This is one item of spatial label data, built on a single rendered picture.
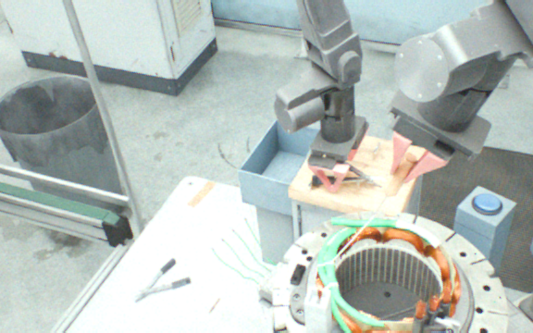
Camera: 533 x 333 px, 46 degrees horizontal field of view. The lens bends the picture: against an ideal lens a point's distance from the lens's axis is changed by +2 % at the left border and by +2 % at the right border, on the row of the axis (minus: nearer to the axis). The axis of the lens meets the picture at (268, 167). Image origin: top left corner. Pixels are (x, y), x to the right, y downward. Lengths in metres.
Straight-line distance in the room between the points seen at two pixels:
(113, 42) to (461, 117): 2.77
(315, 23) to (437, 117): 0.28
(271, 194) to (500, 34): 0.65
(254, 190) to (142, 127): 2.00
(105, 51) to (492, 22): 2.90
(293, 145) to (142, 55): 2.04
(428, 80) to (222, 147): 2.37
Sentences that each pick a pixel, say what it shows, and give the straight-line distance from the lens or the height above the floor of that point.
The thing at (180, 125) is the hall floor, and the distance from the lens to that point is 3.07.
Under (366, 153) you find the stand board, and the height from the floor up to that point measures 1.07.
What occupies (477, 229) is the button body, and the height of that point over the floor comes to 1.01.
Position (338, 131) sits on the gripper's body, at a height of 1.20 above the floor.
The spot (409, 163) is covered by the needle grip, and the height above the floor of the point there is 1.35.
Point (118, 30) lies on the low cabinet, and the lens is 3.23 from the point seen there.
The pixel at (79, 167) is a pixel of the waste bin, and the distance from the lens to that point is 2.38.
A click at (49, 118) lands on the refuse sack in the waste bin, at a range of 2.63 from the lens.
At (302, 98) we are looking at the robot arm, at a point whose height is 1.29.
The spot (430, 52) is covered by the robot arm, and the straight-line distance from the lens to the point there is 0.55.
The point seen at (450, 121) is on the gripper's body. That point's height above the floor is 1.43.
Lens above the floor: 1.81
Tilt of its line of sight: 41 degrees down
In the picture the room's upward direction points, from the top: 6 degrees counter-clockwise
